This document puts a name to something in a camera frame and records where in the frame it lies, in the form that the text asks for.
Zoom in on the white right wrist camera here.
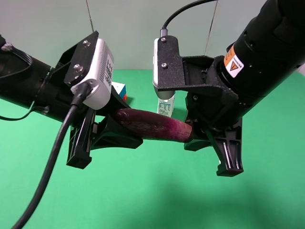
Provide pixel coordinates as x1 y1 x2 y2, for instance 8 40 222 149
152 35 185 100

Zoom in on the purple eggplant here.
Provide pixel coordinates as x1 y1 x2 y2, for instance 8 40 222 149
112 108 193 143

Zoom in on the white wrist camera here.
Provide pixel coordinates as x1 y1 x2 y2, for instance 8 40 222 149
152 35 185 100
64 38 114 110

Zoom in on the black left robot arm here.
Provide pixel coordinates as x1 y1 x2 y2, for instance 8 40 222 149
0 31 143 169

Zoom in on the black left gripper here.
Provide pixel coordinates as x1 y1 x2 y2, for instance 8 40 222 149
35 31 143 169

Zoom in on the multicoloured puzzle cube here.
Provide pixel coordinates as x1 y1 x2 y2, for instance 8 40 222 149
112 82 127 101

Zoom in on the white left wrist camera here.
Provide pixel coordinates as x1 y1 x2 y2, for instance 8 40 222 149
64 38 114 110

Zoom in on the white blue milk carton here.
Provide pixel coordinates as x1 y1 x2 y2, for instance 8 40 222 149
157 94 175 117

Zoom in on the black right camera cable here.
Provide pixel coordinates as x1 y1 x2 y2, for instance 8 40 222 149
160 0 219 38

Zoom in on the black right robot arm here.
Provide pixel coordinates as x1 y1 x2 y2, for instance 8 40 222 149
153 0 305 177

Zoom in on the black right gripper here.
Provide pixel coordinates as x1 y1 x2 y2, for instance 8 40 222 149
157 55 244 177

